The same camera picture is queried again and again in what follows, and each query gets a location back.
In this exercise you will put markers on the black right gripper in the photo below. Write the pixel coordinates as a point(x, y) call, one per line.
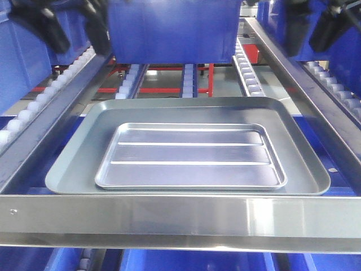
point(333, 21)

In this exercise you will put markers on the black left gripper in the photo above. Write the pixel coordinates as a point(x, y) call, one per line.
point(39, 18)

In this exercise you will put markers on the silver ribbed metal tray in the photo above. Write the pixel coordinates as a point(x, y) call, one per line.
point(189, 157)

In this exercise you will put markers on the blue bin centre shelf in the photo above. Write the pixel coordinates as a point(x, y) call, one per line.
point(173, 32)

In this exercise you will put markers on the large grey tray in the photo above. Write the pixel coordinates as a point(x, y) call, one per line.
point(75, 169)

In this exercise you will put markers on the blue bin upper left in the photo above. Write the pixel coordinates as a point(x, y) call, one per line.
point(26, 60)

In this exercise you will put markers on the blue bin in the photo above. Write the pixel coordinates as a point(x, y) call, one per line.
point(195, 260)
point(26, 60)
point(314, 261)
point(36, 258)
point(343, 56)

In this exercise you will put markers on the blue bin upper right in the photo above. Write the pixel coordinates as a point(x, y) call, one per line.
point(343, 56)

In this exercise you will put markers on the right roller track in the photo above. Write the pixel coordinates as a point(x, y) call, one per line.
point(345, 98)

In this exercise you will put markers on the far left roller track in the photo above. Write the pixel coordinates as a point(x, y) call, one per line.
point(27, 115)

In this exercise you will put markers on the middle roller track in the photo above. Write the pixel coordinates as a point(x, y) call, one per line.
point(189, 82)

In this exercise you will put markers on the steel front cross beam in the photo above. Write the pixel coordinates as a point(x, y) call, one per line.
point(318, 224)

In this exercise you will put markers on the blue bin lower right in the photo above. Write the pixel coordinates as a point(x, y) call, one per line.
point(314, 261)

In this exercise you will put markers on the blue bin lower left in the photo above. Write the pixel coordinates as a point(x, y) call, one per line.
point(36, 258)

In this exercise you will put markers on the lower level roller track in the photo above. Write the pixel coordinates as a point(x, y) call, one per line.
point(91, 259)

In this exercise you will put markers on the blue bin bottom middle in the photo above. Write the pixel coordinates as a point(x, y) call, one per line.
point(195, 260)

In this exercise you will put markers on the red metal floor frame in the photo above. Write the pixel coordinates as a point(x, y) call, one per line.
point(162, 81)

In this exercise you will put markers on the right steel divider rail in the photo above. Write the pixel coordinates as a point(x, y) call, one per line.
point(337, 129)

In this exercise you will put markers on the steel divider rail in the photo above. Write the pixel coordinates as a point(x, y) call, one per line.
point(44, 134)
point(337, 129)

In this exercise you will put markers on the left steel divider rail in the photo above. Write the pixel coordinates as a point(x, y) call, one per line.
point(44, 134)

